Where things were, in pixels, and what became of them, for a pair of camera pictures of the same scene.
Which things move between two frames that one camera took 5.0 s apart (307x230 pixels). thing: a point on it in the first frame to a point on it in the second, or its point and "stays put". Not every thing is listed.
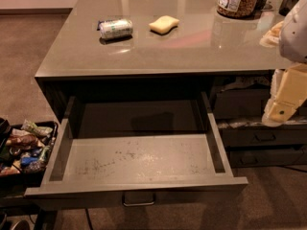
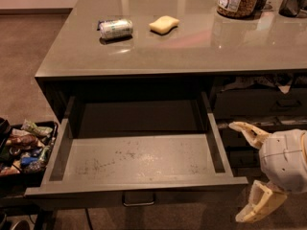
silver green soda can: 111,29 stays put
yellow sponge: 163,25 stays put
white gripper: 295,35 to 282,159
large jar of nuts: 239,1 stays put
